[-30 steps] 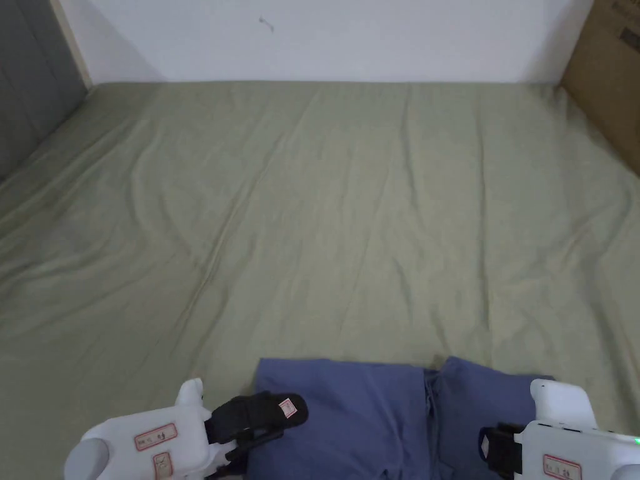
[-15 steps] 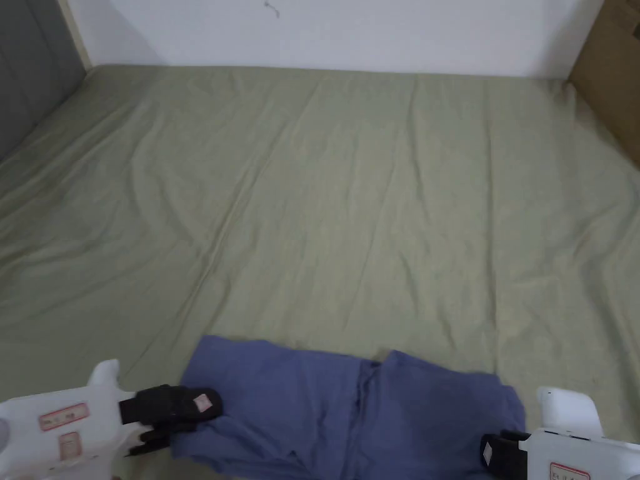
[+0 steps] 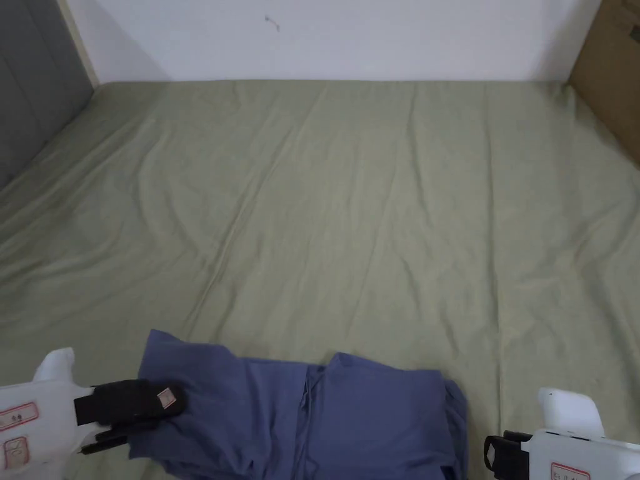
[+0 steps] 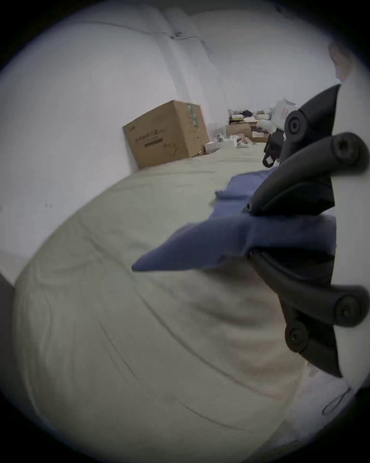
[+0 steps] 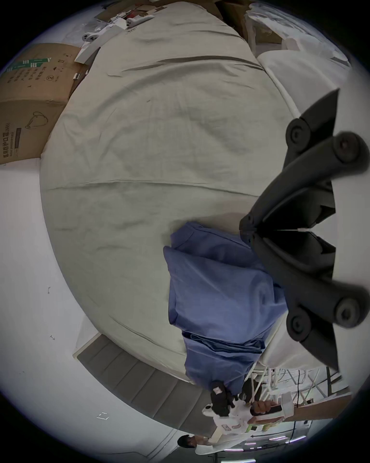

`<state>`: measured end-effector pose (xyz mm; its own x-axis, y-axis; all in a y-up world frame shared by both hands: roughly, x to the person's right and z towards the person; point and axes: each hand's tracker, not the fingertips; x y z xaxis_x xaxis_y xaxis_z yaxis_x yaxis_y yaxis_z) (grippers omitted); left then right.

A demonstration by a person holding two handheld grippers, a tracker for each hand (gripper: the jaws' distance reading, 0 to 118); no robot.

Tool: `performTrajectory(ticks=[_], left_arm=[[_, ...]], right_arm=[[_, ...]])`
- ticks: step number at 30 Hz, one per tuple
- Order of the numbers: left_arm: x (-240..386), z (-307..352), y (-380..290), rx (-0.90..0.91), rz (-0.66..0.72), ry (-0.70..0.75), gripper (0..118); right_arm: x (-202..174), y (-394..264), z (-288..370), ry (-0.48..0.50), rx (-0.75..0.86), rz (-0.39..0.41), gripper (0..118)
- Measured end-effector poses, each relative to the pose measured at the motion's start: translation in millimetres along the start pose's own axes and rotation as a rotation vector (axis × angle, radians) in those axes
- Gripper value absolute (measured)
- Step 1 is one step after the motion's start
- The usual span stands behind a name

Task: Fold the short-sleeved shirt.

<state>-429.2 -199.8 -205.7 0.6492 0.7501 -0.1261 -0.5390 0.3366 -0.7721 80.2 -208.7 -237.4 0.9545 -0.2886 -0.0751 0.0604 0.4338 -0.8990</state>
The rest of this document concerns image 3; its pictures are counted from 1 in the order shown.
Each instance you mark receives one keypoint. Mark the grey padded headboard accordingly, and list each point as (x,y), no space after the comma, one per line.
(35,75)

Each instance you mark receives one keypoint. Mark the blue shirt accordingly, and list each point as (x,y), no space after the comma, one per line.
(250,425)

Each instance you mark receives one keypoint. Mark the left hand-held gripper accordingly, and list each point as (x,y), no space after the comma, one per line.
(35,430)

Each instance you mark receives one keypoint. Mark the brown cardboard carton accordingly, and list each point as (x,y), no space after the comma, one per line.
(615,75)

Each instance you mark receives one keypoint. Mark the bed with pale green sheet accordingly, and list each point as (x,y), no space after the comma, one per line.
(325,200)

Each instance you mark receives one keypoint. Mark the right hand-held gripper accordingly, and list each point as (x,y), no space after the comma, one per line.
(585,450)

